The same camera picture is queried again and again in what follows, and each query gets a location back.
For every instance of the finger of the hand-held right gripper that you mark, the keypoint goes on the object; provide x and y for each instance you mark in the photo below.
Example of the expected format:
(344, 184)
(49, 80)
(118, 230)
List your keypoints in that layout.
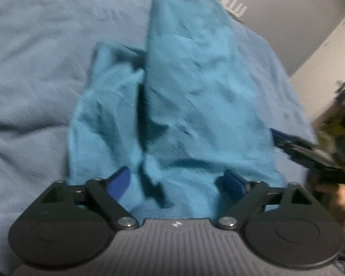
(290, 142)

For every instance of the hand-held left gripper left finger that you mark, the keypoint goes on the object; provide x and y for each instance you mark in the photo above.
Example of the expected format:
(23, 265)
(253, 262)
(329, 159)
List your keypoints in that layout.
(119, 184)

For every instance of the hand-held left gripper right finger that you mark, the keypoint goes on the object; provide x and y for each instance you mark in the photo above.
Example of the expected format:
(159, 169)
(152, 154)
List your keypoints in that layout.
(234, 184)

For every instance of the teal zip-up jacket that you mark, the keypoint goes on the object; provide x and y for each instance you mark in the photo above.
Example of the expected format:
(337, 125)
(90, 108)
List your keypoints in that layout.
(189, 106)

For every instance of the person's right hand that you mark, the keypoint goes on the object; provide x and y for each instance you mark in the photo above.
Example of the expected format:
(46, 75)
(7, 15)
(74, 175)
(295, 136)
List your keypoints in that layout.
(332, 201)

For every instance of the person's camouflage clothing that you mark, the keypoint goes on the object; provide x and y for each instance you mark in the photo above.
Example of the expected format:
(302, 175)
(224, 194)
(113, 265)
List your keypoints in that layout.
(337, 120)

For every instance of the blue bed sheet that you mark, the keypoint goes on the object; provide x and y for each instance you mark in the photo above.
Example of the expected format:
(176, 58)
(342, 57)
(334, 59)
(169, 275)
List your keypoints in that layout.
(40, 77)

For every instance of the white router with antennas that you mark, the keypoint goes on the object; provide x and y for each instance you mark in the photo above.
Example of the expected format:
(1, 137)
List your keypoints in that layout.
(235, 5)

